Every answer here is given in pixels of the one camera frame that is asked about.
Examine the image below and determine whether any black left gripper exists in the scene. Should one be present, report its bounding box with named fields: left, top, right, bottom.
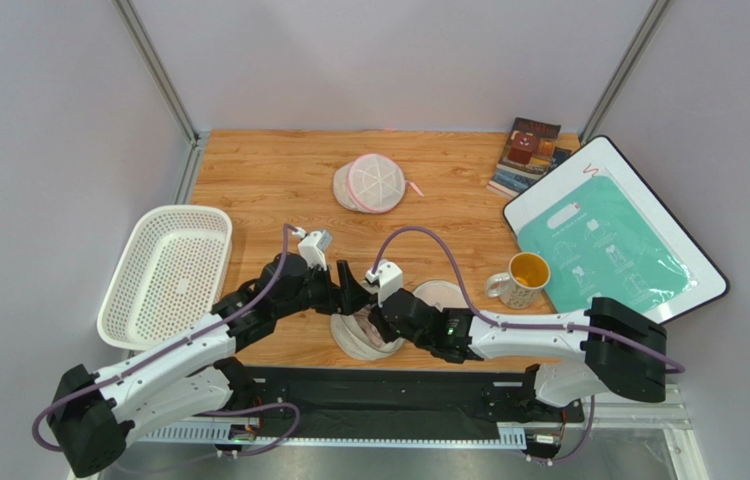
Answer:
left=275, top=258, right=373, bottom=319

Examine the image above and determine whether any beige mesh laundry bag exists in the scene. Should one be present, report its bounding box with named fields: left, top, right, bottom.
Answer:
left=330, top=280, right=468, bottom=361

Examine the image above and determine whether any pink bra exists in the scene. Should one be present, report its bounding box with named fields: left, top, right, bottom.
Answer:
left=355, top=313, right=386, bottom=348

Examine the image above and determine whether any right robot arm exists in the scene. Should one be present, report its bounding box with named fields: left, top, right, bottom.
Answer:
left=368, top=289, right=670, bottom=408

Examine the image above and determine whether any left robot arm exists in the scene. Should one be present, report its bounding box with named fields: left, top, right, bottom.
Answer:
left=42, top=254, right=374, bottom=477

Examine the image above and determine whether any pink-trimmed mesh laundry bag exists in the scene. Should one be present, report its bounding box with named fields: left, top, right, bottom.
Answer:
left=332, top=153, right=424, bottom=214

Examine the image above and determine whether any white mug with yellow interior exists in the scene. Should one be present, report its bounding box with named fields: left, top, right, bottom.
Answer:
left=484, top=252, right=551, bottom=309

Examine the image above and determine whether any white perforated plastic basket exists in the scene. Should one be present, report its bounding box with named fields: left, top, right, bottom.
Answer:
left=96, top=205, right=233, bottom=351

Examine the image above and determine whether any stack of books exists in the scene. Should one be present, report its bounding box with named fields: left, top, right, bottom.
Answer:
left=486, top=117, right=573, bottom=199

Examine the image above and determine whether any white board with black edge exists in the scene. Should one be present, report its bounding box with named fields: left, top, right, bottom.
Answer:
left=502, top=136, right=730, bottom=324

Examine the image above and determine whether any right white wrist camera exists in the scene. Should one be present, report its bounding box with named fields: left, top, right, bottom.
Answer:
left=365, top=260, right=404, bottom=306

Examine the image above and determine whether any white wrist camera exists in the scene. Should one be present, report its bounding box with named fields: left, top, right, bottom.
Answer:
left=365, top=260, right=404, bottom=306
left=292, top=227, right=333, bottom=270

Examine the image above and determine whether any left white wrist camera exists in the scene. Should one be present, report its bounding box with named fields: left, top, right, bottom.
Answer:
left=292, top=227, right=333, bottom=270

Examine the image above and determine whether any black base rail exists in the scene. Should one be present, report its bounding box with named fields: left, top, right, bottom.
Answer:
left=247, top=366, right=561, bottom=440

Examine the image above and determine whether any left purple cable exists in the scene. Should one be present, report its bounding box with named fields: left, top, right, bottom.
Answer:
left=31, top=223, right=299, bottom=454

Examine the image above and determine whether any purple cable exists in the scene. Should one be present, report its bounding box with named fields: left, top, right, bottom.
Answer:
left=370, top=226, right=686, bottom=374
left=31, top=223, right=299, bottom=454

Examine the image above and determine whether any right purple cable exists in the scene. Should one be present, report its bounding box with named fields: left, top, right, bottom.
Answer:
left=370, top=226, right=686, bottom=374

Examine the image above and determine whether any aluminium frame post left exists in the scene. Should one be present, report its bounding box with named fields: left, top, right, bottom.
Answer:
left=112, top=0, right=200, bottom=146

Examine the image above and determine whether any aluminium frame post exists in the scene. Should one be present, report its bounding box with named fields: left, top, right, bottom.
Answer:
left=112, top=0, right=200, bottom=146
left=578, top=0, right=674, bottom=145

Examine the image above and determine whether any aluminium frame post right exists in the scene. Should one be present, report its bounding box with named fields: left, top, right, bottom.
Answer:
left=578, top=0, right=674, bottom=145

